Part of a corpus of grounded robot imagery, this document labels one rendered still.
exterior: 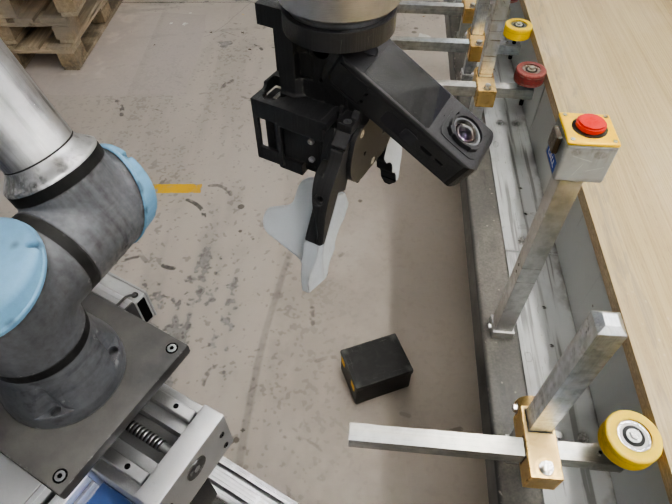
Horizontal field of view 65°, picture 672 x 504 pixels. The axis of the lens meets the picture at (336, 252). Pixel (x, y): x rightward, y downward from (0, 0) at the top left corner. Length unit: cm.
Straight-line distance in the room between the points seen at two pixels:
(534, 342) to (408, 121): 100
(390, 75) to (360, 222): 196
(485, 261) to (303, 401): 84
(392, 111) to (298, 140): 8
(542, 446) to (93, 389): 66
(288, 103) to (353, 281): 174
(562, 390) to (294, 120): 58
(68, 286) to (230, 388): 130
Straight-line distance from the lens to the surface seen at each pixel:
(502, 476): 105
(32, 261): 59
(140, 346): 77
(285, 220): 40
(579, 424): 123
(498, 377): 113
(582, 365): 76
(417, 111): 35
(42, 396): 72
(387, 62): 36
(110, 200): 66
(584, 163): 82
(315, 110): 37
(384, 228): 228
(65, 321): 65
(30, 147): 64
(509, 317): 112
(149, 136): 291
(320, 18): 32
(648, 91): 163
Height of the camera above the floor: 166
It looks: 50 degrees down
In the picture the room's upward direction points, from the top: straight up
